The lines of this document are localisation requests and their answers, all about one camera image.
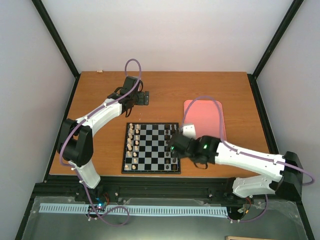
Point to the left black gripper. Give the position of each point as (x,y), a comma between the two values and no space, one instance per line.
(141,101)

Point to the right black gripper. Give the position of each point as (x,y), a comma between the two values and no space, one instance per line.
(175,153)

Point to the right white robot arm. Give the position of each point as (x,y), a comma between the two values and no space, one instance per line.
(280,175)

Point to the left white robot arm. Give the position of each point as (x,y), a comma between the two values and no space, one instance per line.
(75,144)

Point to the black white chessboard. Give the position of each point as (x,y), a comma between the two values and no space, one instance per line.
(145,148)

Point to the pink plastic tray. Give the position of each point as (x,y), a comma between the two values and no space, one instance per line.
(203,119)

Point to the black aluminium frame rail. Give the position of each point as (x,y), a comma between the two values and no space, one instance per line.
(116,188)

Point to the light blue cable duct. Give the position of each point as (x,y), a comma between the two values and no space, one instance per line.
(136,210)

